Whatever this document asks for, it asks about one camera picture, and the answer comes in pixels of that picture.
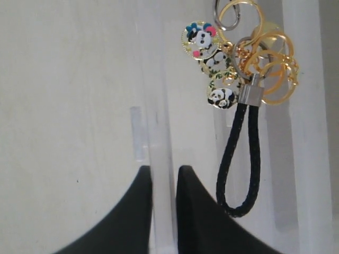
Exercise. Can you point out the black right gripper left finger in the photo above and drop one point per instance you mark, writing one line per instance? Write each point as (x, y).
(126, 228)

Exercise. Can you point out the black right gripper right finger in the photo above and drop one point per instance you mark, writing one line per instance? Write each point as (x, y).
(225, 225)

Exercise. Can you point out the panda keychain with black strap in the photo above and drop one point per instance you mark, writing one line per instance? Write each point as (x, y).
(258, 69)

